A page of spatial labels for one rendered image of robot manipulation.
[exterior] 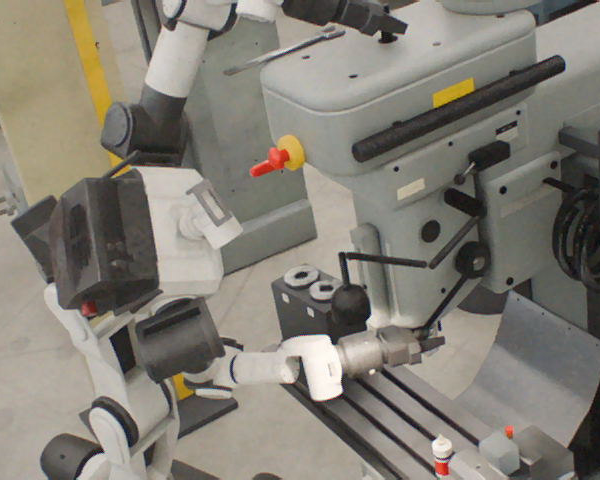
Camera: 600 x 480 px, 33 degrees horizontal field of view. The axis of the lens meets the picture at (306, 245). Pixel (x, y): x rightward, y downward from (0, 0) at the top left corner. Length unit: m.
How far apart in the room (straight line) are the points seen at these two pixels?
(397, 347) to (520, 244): 0.32
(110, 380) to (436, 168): 0.97
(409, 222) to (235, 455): 2.12
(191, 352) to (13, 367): 2.81
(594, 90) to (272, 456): 2.16
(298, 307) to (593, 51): 0.98
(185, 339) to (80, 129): 1.68
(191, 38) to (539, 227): 0.77
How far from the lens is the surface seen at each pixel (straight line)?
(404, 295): 1.96
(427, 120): 1.72
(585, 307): 2.33
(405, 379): 2.52
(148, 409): 2.45
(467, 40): 1.79
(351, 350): 2.07
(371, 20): 1.75
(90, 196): 1.91
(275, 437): 3.87
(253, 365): 2.17
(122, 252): 1.91
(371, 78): 1.68
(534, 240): 2.06
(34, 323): 4.94
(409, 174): 1.78
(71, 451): 2.87
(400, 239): 1.89
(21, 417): 4.38
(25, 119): 3.43
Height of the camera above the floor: 2.52
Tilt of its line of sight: 30 degrees down
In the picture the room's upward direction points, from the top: 11 degrees counter-clockwise
